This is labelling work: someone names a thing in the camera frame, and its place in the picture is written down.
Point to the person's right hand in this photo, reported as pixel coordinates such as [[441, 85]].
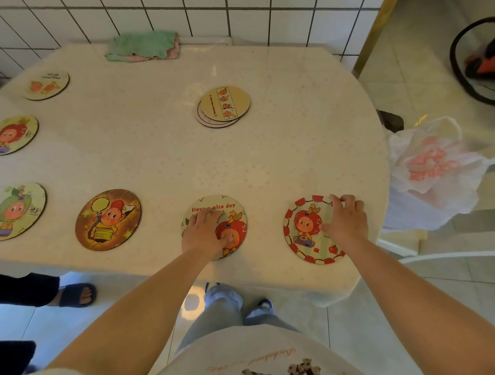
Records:
[[348, 226]]

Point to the orange and black appliance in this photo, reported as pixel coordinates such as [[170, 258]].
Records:
[[483, 63]]

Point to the red bordered apple character coaster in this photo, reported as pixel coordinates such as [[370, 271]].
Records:
[[305, 228]]

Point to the green cloth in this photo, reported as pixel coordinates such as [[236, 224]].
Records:
[[141, 44]]

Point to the dark blue slipper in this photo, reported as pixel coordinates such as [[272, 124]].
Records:
[[71, 294]]

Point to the yellow red-haired character coaster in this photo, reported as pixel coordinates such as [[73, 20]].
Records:
[[15, 134]]

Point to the cream coaster with figure strip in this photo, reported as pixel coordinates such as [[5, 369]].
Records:
[[225, 102]]

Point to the wooden door frame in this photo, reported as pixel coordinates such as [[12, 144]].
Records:
[[373, 36]]

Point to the cream coaster with small figures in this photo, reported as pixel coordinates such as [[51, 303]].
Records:
[[46, 85]]

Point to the person's left hand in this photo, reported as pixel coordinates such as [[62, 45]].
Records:
[[203, 233]]

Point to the person's grey trousers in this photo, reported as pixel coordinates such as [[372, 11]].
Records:
[[216, 320]]

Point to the brown character round coaster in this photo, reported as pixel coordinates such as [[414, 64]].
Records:
[[108, 220]]

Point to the person's right forearm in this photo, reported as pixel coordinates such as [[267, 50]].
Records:
[[417, 309]]

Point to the person's blue slipper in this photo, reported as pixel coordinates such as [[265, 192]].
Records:
[[265, 305], [212, 286]]

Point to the pale pink round coaster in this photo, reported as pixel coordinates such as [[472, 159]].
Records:
[[205, 119]]

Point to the cream apple character round coaster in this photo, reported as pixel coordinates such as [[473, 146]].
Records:
[[232, 210]]

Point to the black round fan guard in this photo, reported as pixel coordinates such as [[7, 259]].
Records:
[[456, 69]]

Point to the white plastic bag red print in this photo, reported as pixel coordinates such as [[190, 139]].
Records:
[[429, 170]]

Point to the green character round coaster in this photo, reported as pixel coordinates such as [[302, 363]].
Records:
[[17, 210]]

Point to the person's blue left slipper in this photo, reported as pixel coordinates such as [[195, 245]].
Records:
[[212, 286]]

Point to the white plastic chair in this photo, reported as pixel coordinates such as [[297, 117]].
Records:
[[402, 243]]

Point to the person's left forearm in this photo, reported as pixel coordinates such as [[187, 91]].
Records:
[[139, 316]]

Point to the cream dotted tablecloth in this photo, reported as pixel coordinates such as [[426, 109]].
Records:
[[174, 154]]

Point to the person's blue right slipper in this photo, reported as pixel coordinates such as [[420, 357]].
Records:
[[265, 305]]

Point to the person's cream printed shirt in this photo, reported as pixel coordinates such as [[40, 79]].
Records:
[[255, 353]]

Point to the person's left fingers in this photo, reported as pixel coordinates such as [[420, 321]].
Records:
[[204, 218]]

